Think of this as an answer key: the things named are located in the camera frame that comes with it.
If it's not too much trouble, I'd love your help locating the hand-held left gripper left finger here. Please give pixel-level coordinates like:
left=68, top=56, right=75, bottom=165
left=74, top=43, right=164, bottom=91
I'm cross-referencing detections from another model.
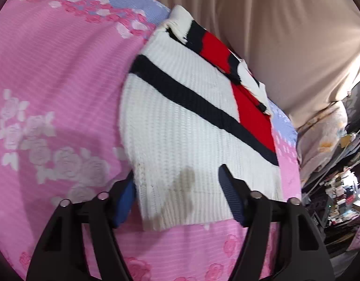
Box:
left=26, top=170, right=137, bottom=281

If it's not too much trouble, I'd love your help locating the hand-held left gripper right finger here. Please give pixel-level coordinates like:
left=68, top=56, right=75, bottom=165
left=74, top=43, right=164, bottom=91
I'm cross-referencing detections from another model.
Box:
left=218, top=164, right=335, bottom=281

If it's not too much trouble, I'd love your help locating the white knit sweater black stripe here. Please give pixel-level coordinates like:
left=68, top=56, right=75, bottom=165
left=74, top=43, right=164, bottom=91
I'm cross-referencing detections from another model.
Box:
left=119, top=5, right=283, bottom=231

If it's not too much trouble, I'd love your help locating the pile of assorted clutter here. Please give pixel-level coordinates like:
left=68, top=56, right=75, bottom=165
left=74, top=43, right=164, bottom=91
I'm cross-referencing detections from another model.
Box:
left=303, top=88, right=360, bottom=240

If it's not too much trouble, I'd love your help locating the pink floral blanket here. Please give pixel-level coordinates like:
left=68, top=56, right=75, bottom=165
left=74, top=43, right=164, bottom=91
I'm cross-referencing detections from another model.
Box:
left=0, top=0, right=302, bottom=281

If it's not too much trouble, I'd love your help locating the beige curtain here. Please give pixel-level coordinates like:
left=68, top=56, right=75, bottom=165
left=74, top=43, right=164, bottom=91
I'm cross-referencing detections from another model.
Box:
left=133, top=0, right=360, bottom=129

